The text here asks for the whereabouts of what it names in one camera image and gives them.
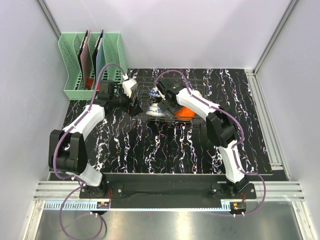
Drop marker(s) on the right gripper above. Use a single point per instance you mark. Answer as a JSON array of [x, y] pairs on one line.
[[163, 105]]

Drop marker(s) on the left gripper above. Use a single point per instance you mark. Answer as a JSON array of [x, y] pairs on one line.
[[133, 110]]

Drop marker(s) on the blue floral white bowl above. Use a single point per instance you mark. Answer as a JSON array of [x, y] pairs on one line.
[[155, 111]]

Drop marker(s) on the cream mandala pattern bowl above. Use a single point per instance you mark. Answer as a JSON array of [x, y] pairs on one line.
[[197, 93]]

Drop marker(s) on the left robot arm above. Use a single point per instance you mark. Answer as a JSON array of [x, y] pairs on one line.
[[67, 148]]

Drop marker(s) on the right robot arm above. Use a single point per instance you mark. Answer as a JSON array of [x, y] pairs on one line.
[[221, 127]]

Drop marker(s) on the blue zigzag pattern bowl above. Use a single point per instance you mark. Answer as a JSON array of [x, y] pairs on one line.
[[154, 93]]

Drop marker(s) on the black marble pattern mat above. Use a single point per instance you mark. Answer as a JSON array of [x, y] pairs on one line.
[[141, 145]]

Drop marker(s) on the dark red block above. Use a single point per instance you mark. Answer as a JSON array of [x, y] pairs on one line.
[[89, 83]]

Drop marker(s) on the green plastic file organizer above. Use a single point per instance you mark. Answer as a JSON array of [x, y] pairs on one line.
[[112, 52]]

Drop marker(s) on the light blue board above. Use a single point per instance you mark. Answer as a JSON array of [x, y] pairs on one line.
[[96, 56]]

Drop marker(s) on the left orange connector box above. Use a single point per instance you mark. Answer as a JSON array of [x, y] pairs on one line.
[[103, 204]]

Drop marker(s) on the orange connector box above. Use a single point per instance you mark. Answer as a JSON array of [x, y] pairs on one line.
[[103, 204], [238, 206]]

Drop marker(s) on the right orange connector box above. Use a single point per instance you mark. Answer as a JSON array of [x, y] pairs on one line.
[[238, 206]]

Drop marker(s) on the wire dish rack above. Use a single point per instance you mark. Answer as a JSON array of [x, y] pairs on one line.
[[174, 90]]

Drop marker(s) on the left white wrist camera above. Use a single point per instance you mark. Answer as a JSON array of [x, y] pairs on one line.
[[129, 86]]

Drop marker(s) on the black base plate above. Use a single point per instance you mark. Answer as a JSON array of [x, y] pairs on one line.
[[202, 200]]

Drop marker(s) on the aluminium frame rail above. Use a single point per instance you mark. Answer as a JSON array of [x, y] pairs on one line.
[[275, 190]]

